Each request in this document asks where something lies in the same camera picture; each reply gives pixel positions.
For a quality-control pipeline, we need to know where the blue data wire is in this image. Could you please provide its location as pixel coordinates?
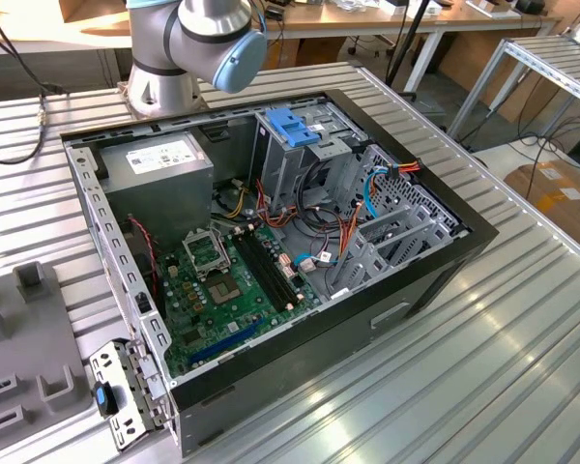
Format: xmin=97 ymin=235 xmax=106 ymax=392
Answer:
xmin=292 ymin=165 xmax=392 ymax=275

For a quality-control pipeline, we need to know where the orange red disk power wire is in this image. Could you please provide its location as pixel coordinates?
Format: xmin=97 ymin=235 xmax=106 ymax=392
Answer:
xmin=385 ymin=160 xmax=422 ymax=179

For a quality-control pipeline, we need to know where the grey metal disk bay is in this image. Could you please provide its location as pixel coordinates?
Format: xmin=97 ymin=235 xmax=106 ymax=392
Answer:
xmin=328 ymin=200 xmax=458 ymax=301

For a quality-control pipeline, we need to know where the black RAM slot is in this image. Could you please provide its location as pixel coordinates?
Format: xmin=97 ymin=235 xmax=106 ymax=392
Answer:
xmin=251 ymin=231 xmax=303 ymax=305
xmin=239 ymin=233 xmax=291 ymax=310
xmin=233 ymin=234 xmax=285 ymax=313
xmin=246 ymin=232 xmax=297 ymax=307

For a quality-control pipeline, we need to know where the grey metal drive cage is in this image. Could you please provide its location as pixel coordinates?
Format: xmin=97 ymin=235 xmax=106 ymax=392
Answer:
xmin=248 ymin=103 xmax=368 ymax=218

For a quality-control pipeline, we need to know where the metal socket cover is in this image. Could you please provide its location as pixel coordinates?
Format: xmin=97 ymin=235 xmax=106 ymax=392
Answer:
xmin=180 ymin=226 xmax=231 ymax=280

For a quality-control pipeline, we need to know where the blue plastic drive latch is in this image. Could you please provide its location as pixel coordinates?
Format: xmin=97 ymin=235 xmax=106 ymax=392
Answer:
xmin=265 ymin=106 xmax=323 ymax=149

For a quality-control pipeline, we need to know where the green motherboard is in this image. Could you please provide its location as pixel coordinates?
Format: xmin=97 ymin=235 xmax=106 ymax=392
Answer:
xmin=157 ymin=219 xmax=330 ymax=378

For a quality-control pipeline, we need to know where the blue expansion slot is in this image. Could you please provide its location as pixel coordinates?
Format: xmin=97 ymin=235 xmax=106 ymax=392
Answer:
xmin=190 ymin=316 xmax=265 ymax=364

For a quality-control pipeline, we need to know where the open black PC case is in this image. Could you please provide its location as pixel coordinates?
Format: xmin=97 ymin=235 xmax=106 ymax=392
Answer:
xmin=60 ymin=88 xmax=500 ymax=458

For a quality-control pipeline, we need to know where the grey power supply unit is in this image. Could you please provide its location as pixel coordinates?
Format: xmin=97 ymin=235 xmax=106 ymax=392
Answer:
xmin=98 ymin=130 xmax=216 ymax=247

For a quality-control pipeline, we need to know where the black case fan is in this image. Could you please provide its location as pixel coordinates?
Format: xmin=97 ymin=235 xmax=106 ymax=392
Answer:
xmin=125 ymin=217 xmax=164 ymax=320

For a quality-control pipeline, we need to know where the black tripod stand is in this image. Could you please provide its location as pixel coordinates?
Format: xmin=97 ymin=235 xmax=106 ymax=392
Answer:
xmin=385 ymin=0 xmax=429 ymax=96

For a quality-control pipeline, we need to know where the black blue latch tab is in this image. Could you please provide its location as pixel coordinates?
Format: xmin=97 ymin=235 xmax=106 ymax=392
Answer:
xmin=91 ymin=381 xmax=120 ymax=418

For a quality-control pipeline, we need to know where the brown cardboard box white label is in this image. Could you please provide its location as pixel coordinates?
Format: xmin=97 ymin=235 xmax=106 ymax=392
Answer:
xmin=505 ymin=161 xmax=580 ymax=233

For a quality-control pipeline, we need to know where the grey parts rack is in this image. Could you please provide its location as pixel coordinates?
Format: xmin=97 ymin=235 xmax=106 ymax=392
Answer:
xmin=0 ymin=260 xmax=96 ymax=464

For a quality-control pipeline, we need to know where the metal slat side table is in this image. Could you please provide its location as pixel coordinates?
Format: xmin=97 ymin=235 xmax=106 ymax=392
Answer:
xmin=448 ymin=34 xmax=580 ymax=141

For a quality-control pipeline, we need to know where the orange red wire bundle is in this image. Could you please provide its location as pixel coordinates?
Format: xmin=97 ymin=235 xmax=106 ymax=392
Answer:
xmin=254 ymin=178 xmax=368 ymax=272

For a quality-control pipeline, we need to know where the yellow black wire bundle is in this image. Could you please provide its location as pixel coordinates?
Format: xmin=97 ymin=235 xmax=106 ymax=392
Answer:
xmin=212 ymin=177 xmax=252 ymax=219

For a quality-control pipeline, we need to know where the red black fan wire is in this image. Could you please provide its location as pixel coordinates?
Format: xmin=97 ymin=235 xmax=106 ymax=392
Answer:
xmin=127 ymin=216 xmax=160 ymax=297

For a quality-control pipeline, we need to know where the metal expansion slot bracket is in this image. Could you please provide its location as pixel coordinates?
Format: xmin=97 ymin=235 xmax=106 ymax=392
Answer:
xmin=87 ymin=337 xmax=173 ymax=453

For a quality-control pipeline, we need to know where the wooden desk white frame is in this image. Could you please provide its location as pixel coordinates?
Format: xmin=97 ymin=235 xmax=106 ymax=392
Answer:
xmin=265 ymin=0 xmax=562 ymax=93

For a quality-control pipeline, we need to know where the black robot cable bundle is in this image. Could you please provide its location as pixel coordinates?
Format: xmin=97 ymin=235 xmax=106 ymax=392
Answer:
xmin=0 ymin=21 xmax=65 ymax=165

